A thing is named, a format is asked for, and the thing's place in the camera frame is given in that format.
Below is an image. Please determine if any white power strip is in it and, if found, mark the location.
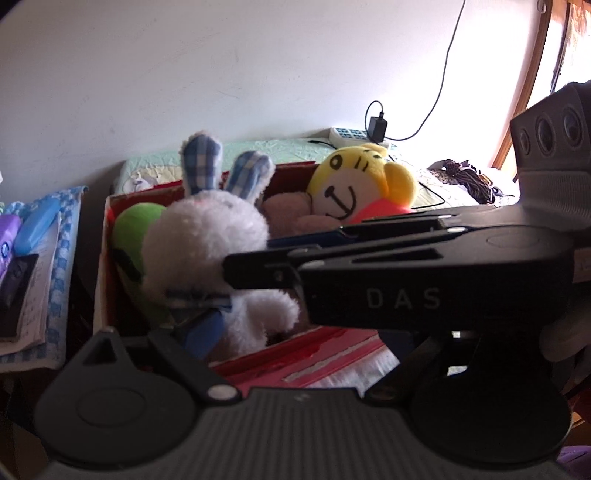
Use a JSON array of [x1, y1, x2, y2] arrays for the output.
[[329, 127, 398, 151]]

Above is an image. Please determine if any blue case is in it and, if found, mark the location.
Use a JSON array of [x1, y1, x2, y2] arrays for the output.
[[14, 198, 61, 254]]

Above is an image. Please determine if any dark clothes pile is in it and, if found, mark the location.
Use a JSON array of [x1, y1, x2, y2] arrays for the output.
[[441, 159, 502, 204]]

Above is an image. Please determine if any yellow tiger plush toy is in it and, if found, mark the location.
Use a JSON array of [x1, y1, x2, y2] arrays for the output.
[[307, 142, 421, 227]]

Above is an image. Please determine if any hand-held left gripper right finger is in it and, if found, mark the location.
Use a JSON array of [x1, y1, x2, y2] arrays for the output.
[[365, 331, 483, 402]]

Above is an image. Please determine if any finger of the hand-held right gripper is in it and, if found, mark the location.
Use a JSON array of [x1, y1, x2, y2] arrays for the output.
[[223, 247, 319, 291], [265, 217, 462, 252]]

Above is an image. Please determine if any person's right hand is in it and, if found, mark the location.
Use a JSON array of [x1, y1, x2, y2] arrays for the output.
[[538, 295, 591, 365]]

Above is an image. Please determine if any black charger adapter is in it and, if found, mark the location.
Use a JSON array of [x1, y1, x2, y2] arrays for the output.
[[368, 113, 389, 144]]

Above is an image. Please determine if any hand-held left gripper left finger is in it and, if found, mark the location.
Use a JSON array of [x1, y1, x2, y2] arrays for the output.
[[69, 309, 241, 401]]

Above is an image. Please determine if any black device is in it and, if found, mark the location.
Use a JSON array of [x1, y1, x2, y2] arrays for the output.
[[0, 254, 40, 340]]

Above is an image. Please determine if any wooden door frame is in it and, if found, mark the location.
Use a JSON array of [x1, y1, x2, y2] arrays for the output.
[[492, 0, 573, 169]]

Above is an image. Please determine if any red cardboard box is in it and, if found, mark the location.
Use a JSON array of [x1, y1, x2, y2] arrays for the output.
[[92, 161, 400, 388]]

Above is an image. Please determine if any brown plush toy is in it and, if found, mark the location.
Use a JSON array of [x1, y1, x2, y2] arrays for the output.
[[262, 191, 342, 238]]

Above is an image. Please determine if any blue checkered cloth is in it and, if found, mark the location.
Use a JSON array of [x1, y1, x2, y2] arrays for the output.
[[0, 185, 88, 372]]

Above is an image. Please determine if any green plush toy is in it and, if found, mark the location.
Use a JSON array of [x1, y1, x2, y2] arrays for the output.
[[113, 203, 171, 324]]

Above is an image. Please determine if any white power cable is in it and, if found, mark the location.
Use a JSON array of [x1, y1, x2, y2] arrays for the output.
[[385, 0, 467, 141]]

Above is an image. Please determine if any large white rabbit plush toy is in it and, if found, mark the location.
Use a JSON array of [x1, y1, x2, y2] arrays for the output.
[[141, 131, 301, 356]]

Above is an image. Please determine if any purple packet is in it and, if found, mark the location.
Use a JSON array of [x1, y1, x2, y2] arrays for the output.
[[0, 213, 23, 278]]

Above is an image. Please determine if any black charger cable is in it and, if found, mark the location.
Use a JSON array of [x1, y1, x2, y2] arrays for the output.
[[309, 99, 446, 210]]

